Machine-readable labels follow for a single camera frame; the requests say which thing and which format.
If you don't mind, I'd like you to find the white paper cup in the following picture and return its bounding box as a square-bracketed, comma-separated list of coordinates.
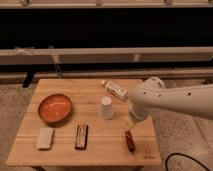
[100, 96, 114, 119]

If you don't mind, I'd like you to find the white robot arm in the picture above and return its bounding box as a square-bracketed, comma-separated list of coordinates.
[127, 77, 213, 130]

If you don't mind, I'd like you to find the white sponge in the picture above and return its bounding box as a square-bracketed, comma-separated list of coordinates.
[37, 127, 54, 150]

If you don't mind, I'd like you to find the black cable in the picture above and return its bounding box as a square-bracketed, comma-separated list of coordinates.
[165, 152, 212, 171]

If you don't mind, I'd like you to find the dark chocolate bar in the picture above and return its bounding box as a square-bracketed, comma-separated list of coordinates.
[75, 125, 88, 150]

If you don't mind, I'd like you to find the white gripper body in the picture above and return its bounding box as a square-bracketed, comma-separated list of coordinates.
[126, 112, 145, 130]

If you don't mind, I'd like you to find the orange bowl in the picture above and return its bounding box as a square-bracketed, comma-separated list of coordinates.
[38, 94, 73, 123]

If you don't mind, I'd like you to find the wooden table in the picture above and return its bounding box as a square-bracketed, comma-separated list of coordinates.
[7, 79, 161, 166]

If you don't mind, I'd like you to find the grey metal rail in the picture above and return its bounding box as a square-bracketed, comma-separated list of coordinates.
[0, 46, 213, 65]

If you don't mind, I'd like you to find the white plastic bottle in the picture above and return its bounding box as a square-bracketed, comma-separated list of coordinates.
[101, 80, 128, 101]

